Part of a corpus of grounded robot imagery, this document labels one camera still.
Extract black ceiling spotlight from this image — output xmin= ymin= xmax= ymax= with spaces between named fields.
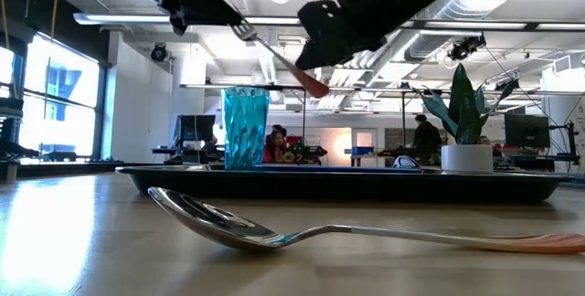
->
xmin=150 ymin=42 xmax=169 ymax=63

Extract dark green plastic tray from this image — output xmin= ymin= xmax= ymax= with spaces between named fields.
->
xmin=114 ymin=164 xmax=575 ymax=205

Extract black ceiling camera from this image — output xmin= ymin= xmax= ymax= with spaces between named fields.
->
xmin=446 ymin=34 xmax=487 ymax=62

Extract standing person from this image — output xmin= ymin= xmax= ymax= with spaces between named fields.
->
xmin=412 ymin=113 xmax=443 ymax=156

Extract green potted plant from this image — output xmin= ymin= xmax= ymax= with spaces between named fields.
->
xmin=413 ymin=62 xmax=521 ymax=146

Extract white round plant pot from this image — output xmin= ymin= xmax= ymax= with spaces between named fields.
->
xmin=441 ymin=143 xmax=495 ymax=174

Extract long ceiling light strip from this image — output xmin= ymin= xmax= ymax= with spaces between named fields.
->
xmin=72 ymin=12 xmax=303 ymax=26

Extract white black rounded object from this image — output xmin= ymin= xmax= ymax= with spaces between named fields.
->
xmin=391 ymin=154 xmax=420 ymax=170

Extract seated person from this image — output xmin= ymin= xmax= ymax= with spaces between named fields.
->
xmin=262 ymin=124 xmax=290 ymax=164

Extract metal fork orange handle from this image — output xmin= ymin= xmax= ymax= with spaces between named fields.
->
xmin=229 ymin=18 xmax=331 ymax=100

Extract metal spoon orange handle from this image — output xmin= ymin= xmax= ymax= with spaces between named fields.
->
xmin=147 ymin=186 xmax=585 ymax=256

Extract teal faceted plastic cup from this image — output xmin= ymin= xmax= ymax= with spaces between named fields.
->
xmin=221 ymin=86 xmax=271 ymax=172

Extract black computer monitor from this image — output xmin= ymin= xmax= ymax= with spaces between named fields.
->
xmin=175 ymin=114 xmax=217 ymax=150
xmin=504 ymin=113 xmax=551 ymax=149

